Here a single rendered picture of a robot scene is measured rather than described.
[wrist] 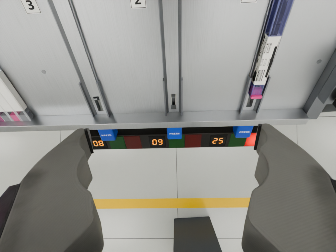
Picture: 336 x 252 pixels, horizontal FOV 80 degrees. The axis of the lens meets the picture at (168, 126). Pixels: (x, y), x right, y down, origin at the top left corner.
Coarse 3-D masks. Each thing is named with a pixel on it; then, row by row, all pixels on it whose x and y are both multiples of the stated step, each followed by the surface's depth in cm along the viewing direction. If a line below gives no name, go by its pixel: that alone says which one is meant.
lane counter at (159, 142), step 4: (148, 136) 36; (152, 136) 36; (156, 136) 36; (160, 136) 36; (164, 136) 36; (152, 140) 37; (156, 140) 37; (160, 140) 37; (164, 140) 37; (152, 144) 38; (156, 144) 38; (160, 144) 38; (164, 144) 37
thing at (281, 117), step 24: (48, 120) 31; (72, 120) 30; (96, 120) 30; (120, 120) 30; (144, 120) 30; (168, 120) 29; (192, 120) 29; (216, 120) 29; (240, 120) 29; (264, 120) 29; (288, 120) 29
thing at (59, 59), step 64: (0, 0) 20; (64, 0) 20; (128, 0) 20; (192, 0) 20; (256, 0) 20; (320, 0) 20; (0, 64) 25; (64, 64) 25; (128, 64) 25; (192, 64) 25; (320, 64) 25
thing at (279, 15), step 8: (280, 0) 19; (288, 0) 19; (272, 8) 20; (280, 8) 20; (288, 8) 20; (272, 16) 20; (280, 16) 20; (272, 24) 21; (280, 24) 21; (272, 32) 21; (280, 32) 21; (256, 88) 26
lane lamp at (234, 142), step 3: (231, 135) 36; (234, 135) 35; (231, 138) 36; (234, 138) 36; (237, 138) 36; (240, 138) 36; (243, 138) 36; (231, 141) 37; (234, 141) 37; (237, 141) 37; (240, 141) 37; (243, 141) 37; (228, 144) 37; (231, 144) 37; (234, 144) 37; (237, 144) 37; (240, 144) 37; (243, 144) 37
